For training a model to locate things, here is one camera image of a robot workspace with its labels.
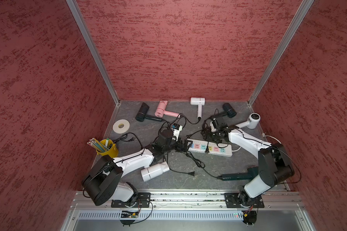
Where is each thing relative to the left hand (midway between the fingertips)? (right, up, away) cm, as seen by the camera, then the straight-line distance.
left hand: (186, 142), depth 83 cm
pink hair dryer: (-18, +20, +26) cm, 37 cm away
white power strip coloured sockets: (+19, -5, +7) cm, 21 cm away
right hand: (+14, 0, +8) cm, 16 cm away
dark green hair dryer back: (+36, +19, +27) cm, 49 cm away
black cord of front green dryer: (+9, -15, +2) cm, 18 cm away
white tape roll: (-47, +8, +21) cm, 52 cm away
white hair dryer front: (-22, -16, -6) cm, 27 cm away
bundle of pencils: (-51, 0, -4) cm, 51 cm away
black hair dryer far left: (-32, +17, +23) cm, 43 cm away
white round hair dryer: (+48, +14, +14) cm, 52 cm away
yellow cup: (-44, -6, +2) cm, 45 cm away
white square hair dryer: (+12, +27, +31) cm, 43 cm away
